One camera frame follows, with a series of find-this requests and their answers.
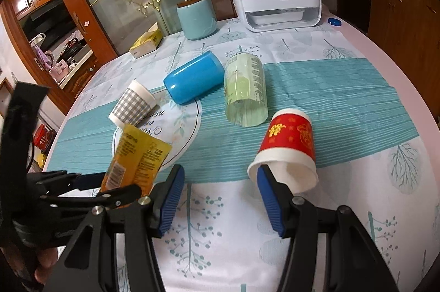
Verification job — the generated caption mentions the dark wooden sideboard cabinet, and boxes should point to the dark wooden sideboard cabinet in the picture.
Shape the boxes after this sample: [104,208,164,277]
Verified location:
[368,0,439,118]

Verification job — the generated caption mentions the person's left hand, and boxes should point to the person's left hand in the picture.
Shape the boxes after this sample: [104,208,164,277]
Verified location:
[34,247,58,285]

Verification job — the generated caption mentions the grey checked paper cup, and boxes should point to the grey checked paper cup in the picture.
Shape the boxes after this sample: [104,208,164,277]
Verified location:
[108,80,157,129]

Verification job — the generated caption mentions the teal ceramic jar wooden lid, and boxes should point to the teal ceramic jar wooden lid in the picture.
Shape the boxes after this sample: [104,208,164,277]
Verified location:
[177,0,217,41]

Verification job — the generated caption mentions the small blue bottle cap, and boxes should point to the small blue bottle cap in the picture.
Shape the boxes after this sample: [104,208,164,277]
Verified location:
[328,18,342,26]

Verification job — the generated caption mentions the red bucket on floor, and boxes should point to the red bucket on floor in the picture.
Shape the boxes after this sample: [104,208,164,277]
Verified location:
[34,124,51,151]

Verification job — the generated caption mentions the green translucent plastic cup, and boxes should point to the green translucent plastic cup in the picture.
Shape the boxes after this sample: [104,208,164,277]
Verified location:
[224,53,268,127]

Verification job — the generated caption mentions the yellow tissue box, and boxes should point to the yellow tissue box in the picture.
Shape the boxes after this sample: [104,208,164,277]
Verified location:
[129,23,163,59]

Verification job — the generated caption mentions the blue plastic cup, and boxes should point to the blue plastic cup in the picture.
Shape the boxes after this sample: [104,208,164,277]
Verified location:
[163,52,224,104]

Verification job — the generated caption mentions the red paper cup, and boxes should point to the red paper cup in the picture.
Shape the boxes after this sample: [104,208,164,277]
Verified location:
[247,108,318,194]

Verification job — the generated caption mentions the leaf patterned tablecloth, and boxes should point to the leaf patterned tablecloth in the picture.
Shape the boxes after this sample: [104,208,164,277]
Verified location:
[45,19,439,291]

